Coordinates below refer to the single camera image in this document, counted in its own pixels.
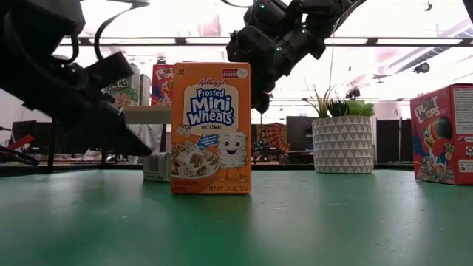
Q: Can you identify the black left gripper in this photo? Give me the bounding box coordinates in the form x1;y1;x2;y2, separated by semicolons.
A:
0;51;152;156

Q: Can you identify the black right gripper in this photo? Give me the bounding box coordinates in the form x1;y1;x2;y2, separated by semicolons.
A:
225;24;293;115

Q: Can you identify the green succulent plant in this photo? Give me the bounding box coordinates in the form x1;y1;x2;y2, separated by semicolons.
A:
305;83;376;118

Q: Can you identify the orange spiderweb panel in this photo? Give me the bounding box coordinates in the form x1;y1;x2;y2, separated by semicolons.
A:
256;123;288;154

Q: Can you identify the red Froot Loops cereal box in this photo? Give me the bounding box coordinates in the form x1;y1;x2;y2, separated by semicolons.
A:
409;83;473;185
151;64;174;107

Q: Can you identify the black aluminium table frame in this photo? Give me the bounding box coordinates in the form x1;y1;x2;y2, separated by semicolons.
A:
0;161;415;177

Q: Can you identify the black cabinet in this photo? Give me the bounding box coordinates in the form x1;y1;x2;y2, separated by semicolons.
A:
375;118;413;163

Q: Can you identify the green table mat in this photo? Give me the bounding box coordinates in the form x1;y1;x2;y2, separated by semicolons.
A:
0;168;473;266

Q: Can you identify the black overhead frame bar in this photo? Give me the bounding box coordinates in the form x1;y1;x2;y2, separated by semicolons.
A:
61;35;465;47

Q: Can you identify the white triangle-patterned plant pot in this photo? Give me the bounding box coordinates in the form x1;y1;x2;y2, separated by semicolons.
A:
312;115;375;174

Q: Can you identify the wooden shelf with black frame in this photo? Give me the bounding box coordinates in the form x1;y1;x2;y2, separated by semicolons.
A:
47;106;173;174

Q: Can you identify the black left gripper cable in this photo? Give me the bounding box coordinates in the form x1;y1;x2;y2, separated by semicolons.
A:
93;0;152;62

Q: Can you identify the white cloth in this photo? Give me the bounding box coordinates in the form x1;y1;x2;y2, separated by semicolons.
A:
125;123;167;166

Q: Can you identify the orange Frosted Mini-Wheats cereal box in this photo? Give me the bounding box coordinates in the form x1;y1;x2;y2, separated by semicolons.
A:
170;61;253;196

